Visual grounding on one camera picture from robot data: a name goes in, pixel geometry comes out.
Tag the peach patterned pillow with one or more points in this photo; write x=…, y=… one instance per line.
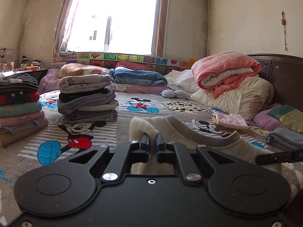
x=76, y=69

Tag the sheer curtain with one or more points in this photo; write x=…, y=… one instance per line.
x=63, y=31

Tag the Mickey Mouse bed blanket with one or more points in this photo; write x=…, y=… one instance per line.
x=21, y=156

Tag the grey folded towel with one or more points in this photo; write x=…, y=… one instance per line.
x=285, y=140

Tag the cluttered dark desk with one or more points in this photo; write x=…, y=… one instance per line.
x=10, y=68

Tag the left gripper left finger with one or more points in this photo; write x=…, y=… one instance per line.
x=123, y=158

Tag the window with wooden frame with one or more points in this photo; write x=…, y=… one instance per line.
x=116, y=26

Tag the pink folded quilt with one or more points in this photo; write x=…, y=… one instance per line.
x=223, y=71

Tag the colourful folded clothes stack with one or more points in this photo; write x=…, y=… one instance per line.
x=21, y=110

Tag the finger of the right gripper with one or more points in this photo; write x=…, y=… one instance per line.
x=281, y=157

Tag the wall hanging ornament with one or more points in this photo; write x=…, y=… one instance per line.
x=283, y=22

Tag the blue folded blanket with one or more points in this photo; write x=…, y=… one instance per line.
x=122, y=75

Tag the dark wooden headboard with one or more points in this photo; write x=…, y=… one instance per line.
x=284, y=72

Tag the green yellow pillow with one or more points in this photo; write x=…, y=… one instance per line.
x=288, y=116

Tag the light blue plush toy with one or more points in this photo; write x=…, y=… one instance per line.
x=175, y=94

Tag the white quilted garment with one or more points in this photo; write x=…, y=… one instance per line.
x=172, y=129

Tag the grey folded clothes stack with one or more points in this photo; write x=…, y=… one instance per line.
x=86, y=98

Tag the cream white comforter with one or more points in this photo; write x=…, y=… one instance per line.
x=252, y=96

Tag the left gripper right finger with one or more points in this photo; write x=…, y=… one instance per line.
x=177, y=155

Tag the pink folded child garment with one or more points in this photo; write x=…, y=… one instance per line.
x=229, y=121

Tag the alphabet foam mat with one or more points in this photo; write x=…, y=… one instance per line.
x=110, y=60

